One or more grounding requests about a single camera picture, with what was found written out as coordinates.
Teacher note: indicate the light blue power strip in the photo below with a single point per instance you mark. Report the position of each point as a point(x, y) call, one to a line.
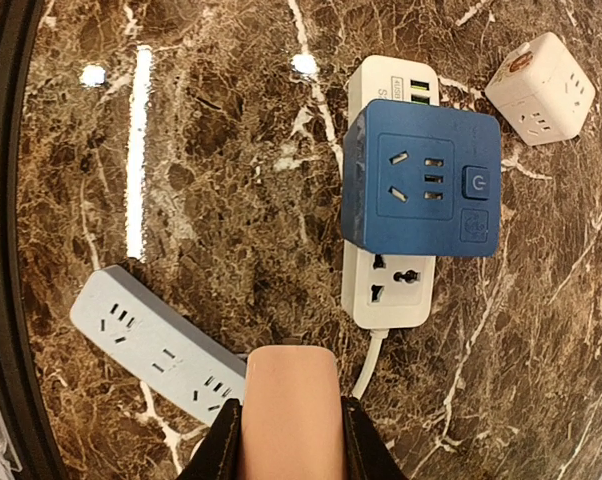
point(153, 342)

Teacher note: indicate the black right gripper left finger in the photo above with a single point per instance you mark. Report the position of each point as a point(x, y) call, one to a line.
point(217, 456)

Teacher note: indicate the blue cube socket adapter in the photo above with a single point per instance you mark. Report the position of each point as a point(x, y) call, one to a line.
point(422, 180)

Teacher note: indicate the white cube socket adapter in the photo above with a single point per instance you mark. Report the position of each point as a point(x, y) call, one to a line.
point(542, 92)

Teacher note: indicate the pink plug adapter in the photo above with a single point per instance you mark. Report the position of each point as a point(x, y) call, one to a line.
point(291, 424)

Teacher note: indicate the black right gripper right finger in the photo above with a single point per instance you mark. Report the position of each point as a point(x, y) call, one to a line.
point(367, 457)

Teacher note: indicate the white universal power strip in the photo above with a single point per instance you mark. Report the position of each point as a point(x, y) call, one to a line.
point(383, 292)

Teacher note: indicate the black table frame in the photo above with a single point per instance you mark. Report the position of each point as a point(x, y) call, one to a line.
point(26, 426)

